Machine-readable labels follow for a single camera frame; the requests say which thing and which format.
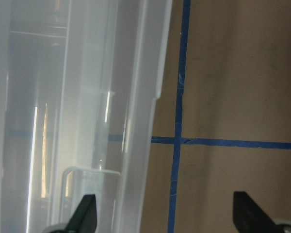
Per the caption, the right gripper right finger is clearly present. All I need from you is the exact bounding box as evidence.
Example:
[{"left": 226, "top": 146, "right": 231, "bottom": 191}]
[{"left": 233, "top": 191, "right": 276, "bottom": 233}]

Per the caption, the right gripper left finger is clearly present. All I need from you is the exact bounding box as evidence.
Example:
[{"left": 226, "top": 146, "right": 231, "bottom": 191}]
[{"left": 64, "top": 194, "right": 97, "bottom": 233}]

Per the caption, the clear plastic box lid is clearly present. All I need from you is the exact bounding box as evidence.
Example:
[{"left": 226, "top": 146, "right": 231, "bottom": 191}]
[{"left": 0, "top": 0, "right": 172, "bottom": 233}]

